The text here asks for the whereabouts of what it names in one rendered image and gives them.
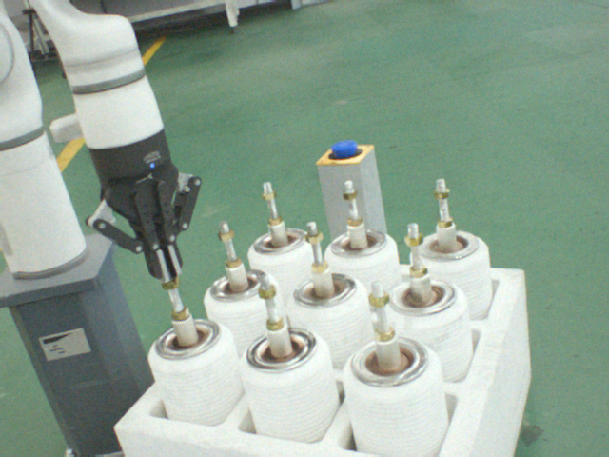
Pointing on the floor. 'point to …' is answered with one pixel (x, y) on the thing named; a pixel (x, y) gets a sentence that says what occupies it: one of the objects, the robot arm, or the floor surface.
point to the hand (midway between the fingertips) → (164, 261)
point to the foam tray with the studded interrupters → (502, 445)
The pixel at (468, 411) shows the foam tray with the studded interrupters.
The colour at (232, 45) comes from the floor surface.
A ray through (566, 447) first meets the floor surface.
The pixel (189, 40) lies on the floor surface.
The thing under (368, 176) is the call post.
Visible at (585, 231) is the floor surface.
